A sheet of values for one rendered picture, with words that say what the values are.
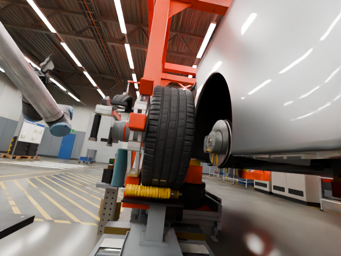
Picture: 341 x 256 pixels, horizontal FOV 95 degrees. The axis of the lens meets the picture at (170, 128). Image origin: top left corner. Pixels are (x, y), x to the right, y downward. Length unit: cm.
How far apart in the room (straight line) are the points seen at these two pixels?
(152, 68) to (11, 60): 117
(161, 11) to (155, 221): 203
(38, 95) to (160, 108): 52
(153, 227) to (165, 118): 65
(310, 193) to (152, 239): 504
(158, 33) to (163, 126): 139
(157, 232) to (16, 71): 101
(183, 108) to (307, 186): 510
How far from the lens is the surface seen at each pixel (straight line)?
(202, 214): 171
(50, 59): 100
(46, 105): 90
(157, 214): 106
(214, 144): 105
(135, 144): 80
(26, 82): 86
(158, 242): 110
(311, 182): 576
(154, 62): 177
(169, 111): 79
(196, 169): 152
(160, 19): 211
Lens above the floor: 68
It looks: 12 degrees up
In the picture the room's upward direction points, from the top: 7 degrees clockwise
